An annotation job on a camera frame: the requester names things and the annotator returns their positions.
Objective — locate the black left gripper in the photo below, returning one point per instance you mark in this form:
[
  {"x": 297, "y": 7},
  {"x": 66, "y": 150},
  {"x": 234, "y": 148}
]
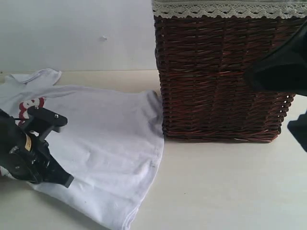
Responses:
[{"x": 24, "y": 151}]

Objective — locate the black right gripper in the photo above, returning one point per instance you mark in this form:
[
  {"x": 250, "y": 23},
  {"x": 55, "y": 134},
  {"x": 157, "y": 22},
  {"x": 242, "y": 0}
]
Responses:
[{"x": 273, "y": 80}]

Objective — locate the white t-shirt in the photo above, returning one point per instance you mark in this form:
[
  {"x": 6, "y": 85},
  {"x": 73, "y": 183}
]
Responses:
[{"x": 112, "y": 145}]

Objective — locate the dark brown wicker basket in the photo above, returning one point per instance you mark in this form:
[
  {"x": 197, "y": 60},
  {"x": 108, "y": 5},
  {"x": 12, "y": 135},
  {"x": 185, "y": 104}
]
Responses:
[{"x": 201, "y": 62}]

